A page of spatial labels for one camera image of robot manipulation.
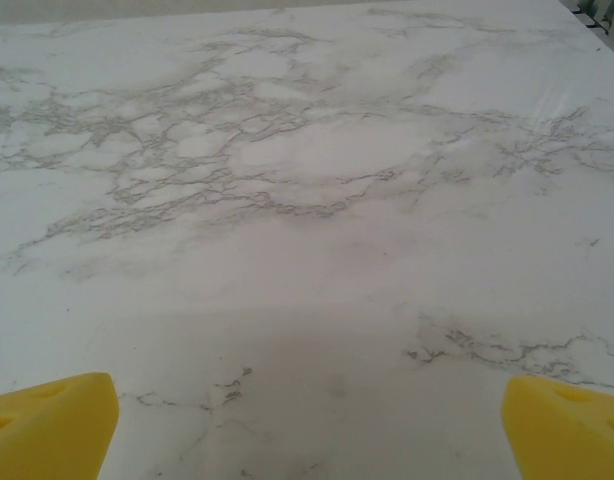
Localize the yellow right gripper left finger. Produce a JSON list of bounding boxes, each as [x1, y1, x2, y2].
[[0, 371, 121, 480]]

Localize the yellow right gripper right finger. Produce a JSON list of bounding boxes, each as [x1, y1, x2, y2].
[[501, 375, 614, 480]]

